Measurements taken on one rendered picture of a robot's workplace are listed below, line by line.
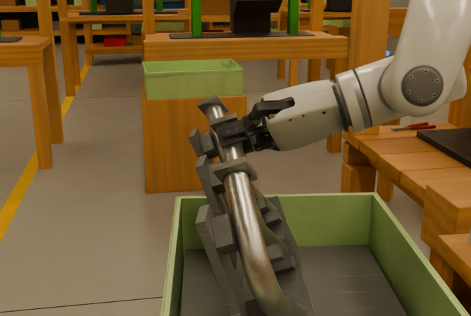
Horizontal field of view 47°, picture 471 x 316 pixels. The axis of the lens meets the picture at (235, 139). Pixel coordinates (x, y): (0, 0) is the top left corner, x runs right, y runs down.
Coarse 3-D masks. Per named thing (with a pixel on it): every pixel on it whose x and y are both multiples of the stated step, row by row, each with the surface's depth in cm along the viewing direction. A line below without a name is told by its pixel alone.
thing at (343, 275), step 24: (192, 264) 107; (312, 264) 107; (336, 264) 107; (360, 264) 107; (192, 288) 99; (216, 288) 99; (312, 288) 99; (336, 288) 99; (360, 288) 99; (384, 288) 99; (192, 312) 92; (216, 312) 92; (336, 312) 92; (360, 312) 92; (384, 312) 92
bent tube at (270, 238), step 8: (216, 120) 77; (224, 120) 76; (232, 120) 77; (240, 144) 77; (224, 152) 76; (232, 152) 75; (240, 152) 76; (224, 160) 76; (256, 200) 75; (264, 224) 76; (264, 232) 76; (272, 232) 81; (264, 240) 78; (272, 240) 80; (280, 240) 87
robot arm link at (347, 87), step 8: (344, 72) 74; (352, 72) 73; (336, 80) 76; (344, 80) 72; (352, 80) 72; (336, 88) 73; (344, 88) 72; (352, 88) 71; (360, 88) 71; (344, 96) 71; (352, 96) 71; (360, 96) 71; (344, 104) 72; (352, 104) 71; (360, 104) 71; (344, 112) 72; (352, 112) 71; (360, 112) 71; (368, 112) 71; (352, 120) 72; (360, 120) 72; (368, 120) 72; (352, 128) 76; (360, 128) 73
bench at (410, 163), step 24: (360, 144) 173; (384, 144) 169; (408, 144) 169; (360, 168) 183; (384, 168) 156; (408, 168) 149; (432, 168) 149; (456, 168) 149; (360, 192) 184; (408, 192) 160; (432, 264) 133
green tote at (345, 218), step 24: (192, 216) 111; (288, 216) 112; (312, 216) 113; (336, 216) 113; (360, 216) 113; (384, 216) 105; (192, 240) 113; (312, 240) 114; (336, 240) 115; (360, 240) 115; (384, 240) 105; (408, 240) 93; (168, 264) 86; (384, 264) 105; (408, 264) 93; (168, 288) 79; (408, 288) 93; (432, 288) 82; (168, 312) 74; (408, 312) 93; (432, 312) 83; (456, 312) 75
